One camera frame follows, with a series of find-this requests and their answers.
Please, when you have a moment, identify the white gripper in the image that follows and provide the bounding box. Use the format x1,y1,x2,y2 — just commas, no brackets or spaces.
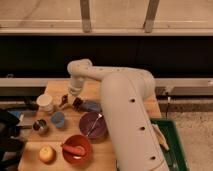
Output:
59,84,82,110

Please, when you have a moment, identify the dark red grape bunch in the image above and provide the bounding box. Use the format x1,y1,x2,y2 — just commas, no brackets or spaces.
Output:
59,94,83,110

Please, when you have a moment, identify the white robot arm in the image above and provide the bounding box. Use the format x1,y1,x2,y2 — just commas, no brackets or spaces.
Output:
67,59,169,171

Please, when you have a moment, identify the blue plastic cup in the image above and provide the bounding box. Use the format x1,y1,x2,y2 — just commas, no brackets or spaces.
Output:
51,112,65,128

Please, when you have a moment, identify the white plastic cup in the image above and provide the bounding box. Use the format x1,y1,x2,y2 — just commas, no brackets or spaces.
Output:
36,94,54,114

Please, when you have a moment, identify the small metal cup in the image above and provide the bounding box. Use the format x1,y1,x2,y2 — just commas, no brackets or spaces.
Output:
33,119,49,135

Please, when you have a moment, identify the blue sponge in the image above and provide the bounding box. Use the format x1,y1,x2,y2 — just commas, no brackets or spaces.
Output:
82,101,101,112

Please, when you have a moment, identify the metal spoon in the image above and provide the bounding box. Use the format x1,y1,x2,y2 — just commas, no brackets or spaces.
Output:
86,113,103,136

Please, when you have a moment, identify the red bowl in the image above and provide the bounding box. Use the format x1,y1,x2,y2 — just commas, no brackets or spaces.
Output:
61,135,92,166

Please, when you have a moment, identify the red sausage toy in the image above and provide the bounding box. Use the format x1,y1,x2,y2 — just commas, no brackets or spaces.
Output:
61,144,86,156

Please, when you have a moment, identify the yellow apple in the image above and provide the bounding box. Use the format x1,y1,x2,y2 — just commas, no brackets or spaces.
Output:
38,145,55,163

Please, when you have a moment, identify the black object at left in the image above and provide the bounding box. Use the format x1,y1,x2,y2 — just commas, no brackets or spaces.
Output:
0,108,24,171

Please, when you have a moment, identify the green plastic tray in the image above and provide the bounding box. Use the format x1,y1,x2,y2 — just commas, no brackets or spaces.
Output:
151,118,189,171

